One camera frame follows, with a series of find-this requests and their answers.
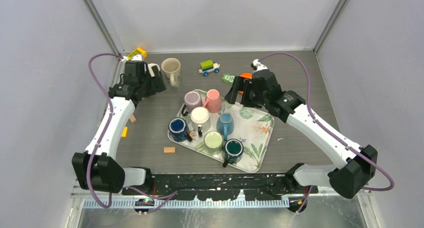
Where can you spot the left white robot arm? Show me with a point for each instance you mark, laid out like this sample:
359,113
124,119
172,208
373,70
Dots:
96,167

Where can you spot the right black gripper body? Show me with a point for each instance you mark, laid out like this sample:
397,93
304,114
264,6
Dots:
251,97

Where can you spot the toy brick car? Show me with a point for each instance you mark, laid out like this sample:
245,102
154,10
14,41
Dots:
208,66

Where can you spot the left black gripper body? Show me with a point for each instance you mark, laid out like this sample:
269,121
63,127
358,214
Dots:
150,86

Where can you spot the lilac mug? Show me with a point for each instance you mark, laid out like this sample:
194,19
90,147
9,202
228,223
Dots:
191,100

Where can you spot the orange arch brick assembly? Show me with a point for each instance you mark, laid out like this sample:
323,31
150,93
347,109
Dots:
245,75

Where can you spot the light green mug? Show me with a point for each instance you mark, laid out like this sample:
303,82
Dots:
212,143

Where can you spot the white mug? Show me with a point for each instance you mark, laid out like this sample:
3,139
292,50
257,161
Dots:
201,120

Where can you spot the teal mug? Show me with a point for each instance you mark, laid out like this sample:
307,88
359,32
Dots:
232,152

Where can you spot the wooden block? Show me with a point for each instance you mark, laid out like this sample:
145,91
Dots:
132,118
169,150

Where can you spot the green owl brick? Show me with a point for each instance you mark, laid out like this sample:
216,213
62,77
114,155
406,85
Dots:
228,78

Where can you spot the black mug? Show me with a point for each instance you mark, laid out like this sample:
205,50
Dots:
154,71

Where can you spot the light blue mug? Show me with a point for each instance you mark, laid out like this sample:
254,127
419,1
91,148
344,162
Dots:
225,125

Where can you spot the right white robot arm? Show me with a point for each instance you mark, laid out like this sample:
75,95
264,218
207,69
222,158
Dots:
349,171

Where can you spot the pink mug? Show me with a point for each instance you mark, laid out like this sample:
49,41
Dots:
213,101

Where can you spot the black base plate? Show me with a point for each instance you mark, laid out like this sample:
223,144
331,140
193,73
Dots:
224,186

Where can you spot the sea pattern beige mug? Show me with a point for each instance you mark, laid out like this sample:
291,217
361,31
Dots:
173,71

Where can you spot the small yellow brick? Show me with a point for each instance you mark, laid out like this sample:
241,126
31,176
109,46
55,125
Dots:
124,132

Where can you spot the dark blue mug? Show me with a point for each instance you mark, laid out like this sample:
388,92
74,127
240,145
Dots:
179,130

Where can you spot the yellow toy block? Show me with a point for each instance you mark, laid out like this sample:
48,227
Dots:
138,51

